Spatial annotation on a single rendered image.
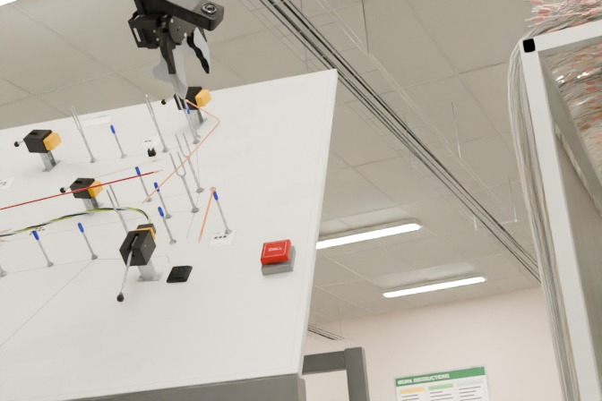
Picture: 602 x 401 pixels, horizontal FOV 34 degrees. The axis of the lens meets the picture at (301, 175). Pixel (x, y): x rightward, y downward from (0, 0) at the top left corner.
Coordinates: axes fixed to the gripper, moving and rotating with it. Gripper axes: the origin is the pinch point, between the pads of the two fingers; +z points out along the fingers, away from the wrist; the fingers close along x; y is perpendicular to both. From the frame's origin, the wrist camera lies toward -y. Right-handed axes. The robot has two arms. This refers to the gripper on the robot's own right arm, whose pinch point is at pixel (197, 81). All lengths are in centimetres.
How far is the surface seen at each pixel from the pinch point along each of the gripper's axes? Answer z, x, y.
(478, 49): 207, -382, 105
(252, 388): 32, 39, -22
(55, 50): 126, -244, 298
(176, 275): 30.6, 17.5, 5.7
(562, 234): 33, -6, -58
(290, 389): 32, 37, -28
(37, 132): 23, -15, 63
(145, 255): 24.9, 19.2, 9.3
